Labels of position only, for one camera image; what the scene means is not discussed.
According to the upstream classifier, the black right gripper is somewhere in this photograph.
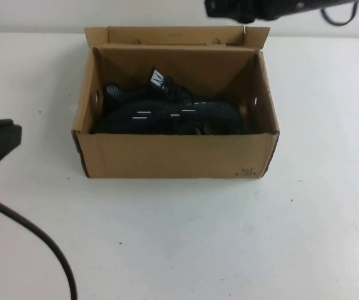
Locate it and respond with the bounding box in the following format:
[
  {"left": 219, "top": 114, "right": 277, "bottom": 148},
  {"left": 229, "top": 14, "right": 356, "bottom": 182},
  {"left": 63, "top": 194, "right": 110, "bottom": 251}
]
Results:
[{"left": 204, "top": 0, "right": 257, "bottom": 23}]

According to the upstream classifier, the black knit sneaker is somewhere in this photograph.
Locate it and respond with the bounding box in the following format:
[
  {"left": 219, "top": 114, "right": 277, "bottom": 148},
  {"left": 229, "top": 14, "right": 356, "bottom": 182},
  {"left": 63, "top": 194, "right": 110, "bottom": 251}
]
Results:
[
  {"left": 93, "top": 99, "right": 248, "bottom": 136},
  {"left": 102, "top": 66, "right": 199, "bottom": 106}
]

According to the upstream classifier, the brown cardboard shoe box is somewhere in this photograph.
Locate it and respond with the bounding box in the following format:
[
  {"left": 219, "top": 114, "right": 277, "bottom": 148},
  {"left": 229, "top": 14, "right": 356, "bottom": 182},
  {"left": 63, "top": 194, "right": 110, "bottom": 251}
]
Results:
[{"left": 72, "top": 26, "right": 280, "bottom": 179}]

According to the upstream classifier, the black right camera cable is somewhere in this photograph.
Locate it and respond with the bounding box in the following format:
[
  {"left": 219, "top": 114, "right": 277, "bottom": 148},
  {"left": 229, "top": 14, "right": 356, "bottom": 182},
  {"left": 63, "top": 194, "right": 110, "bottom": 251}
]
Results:
[{"left": 321, "top": 6, "right": 359, "bottom": 28}]

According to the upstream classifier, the black camera cable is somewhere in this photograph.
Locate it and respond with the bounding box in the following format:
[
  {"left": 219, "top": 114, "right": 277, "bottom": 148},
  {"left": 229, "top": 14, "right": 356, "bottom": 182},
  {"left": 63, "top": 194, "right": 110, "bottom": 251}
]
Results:
[
  {"left": 0, "top": 191, "right": 76, "bottom": 300},
  {"left": 321, "top": 6, "right": 359, "bottom": 28}
]

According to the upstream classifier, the black left camera cable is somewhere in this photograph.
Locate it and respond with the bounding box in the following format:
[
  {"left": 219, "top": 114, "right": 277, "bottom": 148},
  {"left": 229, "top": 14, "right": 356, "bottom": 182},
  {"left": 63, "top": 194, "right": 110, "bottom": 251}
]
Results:
[{"left": 0, "top": 191, "right": 76, "bottom": 300}]

